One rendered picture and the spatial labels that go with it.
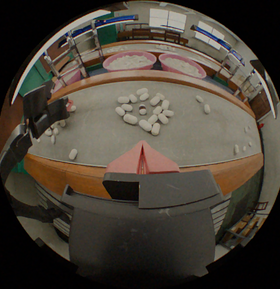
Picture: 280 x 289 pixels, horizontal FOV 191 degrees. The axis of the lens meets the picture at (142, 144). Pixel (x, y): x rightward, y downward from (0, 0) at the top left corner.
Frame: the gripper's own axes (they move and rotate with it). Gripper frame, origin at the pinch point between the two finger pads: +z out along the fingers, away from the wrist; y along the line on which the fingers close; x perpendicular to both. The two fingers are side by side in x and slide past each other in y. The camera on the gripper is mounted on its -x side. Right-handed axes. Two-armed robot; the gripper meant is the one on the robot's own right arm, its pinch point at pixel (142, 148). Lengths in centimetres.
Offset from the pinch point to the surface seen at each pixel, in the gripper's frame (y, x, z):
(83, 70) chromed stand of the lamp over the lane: 24.6, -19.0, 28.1
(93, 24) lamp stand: 24, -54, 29
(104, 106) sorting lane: 12.0, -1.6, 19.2
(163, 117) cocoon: -5.4, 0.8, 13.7
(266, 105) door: -450, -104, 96
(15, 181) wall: 167, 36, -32
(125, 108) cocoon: 4.5, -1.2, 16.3
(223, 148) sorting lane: -28.3, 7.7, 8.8
